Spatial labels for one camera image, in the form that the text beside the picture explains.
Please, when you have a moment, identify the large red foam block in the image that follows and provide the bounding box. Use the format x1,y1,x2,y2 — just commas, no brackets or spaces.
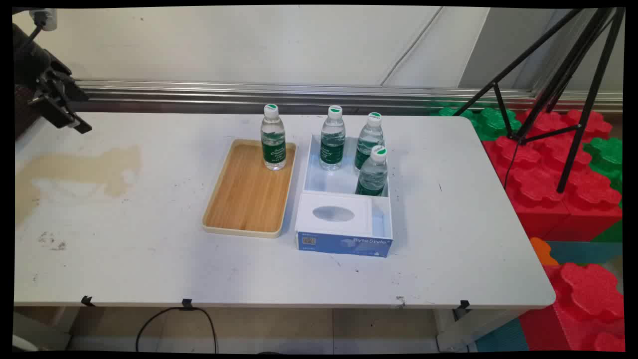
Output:
481,109,624,242

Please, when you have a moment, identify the white table leg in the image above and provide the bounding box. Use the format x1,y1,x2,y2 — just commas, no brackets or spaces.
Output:
434,308,524,353

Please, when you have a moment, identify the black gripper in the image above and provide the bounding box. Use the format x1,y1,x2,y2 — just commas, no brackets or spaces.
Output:
12,22,93,135

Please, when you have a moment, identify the black tripod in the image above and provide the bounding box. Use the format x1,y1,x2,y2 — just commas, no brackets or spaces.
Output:
451,7,626,194

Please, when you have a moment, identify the green foam block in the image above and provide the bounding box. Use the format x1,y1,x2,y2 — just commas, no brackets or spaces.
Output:
431,102,522,141
583,137,624,194

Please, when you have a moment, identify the aluminium rail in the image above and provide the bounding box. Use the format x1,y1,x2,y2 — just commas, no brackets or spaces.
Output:
74,80,624,113

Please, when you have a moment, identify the teal foam mat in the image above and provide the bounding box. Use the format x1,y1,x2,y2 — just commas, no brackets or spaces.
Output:
546,241,624,265

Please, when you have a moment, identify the dark wicker basket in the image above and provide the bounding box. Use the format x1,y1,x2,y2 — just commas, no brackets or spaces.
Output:
14,84,43,139

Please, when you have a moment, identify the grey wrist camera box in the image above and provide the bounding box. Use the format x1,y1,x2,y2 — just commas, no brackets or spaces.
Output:
29,8,58,32

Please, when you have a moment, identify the blue white open cardboard box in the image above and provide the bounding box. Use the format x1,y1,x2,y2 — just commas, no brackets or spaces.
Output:
295,133,393,258

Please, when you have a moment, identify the white insert with oval window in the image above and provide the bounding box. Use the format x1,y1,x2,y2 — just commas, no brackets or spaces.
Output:
298,192,373,236

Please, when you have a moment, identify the green label water bottle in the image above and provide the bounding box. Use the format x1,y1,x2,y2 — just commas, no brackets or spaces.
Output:
260,104,287,171
354,112,385,170
355,146,388,196
319,105,346,172

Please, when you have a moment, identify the orange foam piece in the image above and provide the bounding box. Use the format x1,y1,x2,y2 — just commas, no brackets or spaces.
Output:
529,237,560,266

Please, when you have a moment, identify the bamboo wooden tray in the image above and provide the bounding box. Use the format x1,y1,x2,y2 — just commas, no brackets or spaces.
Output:
202,139,298,238

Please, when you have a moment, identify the black floor cable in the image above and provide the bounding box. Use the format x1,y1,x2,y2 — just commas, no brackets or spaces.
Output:
136,307,218,354

